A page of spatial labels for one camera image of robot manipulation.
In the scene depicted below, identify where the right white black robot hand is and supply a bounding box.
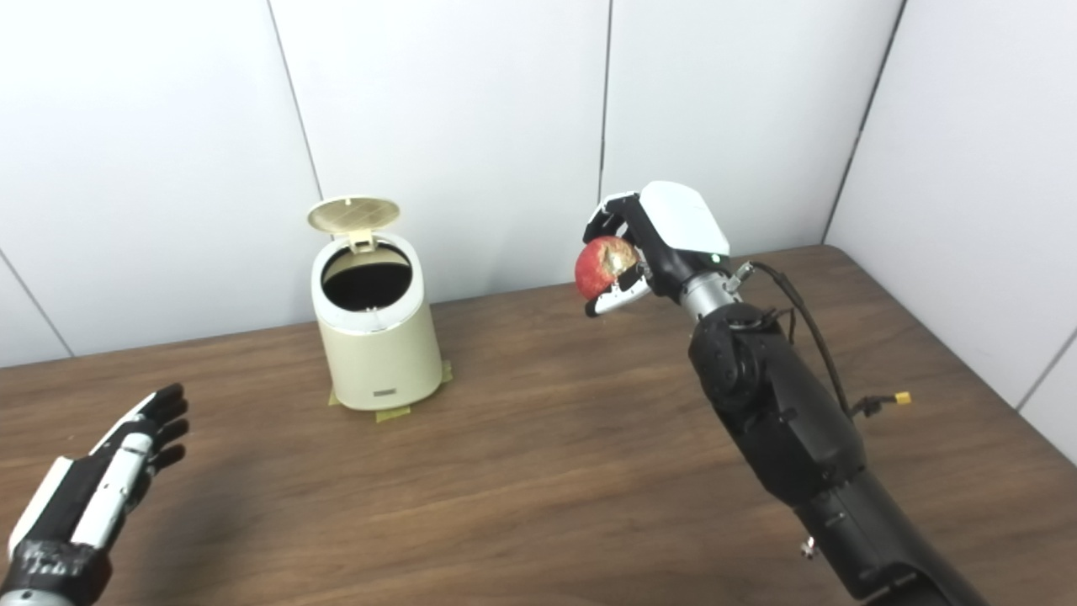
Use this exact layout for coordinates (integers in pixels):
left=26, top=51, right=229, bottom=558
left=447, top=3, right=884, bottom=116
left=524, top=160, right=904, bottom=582
left=582, top=180, right=731, bottom=319

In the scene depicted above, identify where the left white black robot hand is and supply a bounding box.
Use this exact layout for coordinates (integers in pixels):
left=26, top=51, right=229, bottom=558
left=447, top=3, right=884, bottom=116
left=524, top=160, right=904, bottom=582
left=4, top=383, right=190, bottom=606

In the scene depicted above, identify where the cream-colored bin body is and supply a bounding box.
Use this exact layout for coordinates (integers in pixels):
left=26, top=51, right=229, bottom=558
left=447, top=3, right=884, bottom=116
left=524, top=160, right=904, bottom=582
left=310, top=234, right=444, bottom=412

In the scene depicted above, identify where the red apple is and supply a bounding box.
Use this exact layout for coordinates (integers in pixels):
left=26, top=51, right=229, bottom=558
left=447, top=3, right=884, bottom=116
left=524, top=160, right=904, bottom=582
left=575, top=236, right=640, bottom=301

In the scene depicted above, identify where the cream round bin lid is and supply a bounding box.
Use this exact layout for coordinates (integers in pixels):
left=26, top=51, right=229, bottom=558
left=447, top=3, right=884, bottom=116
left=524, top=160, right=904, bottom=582
left=306, top=196, right=402, bottom=253

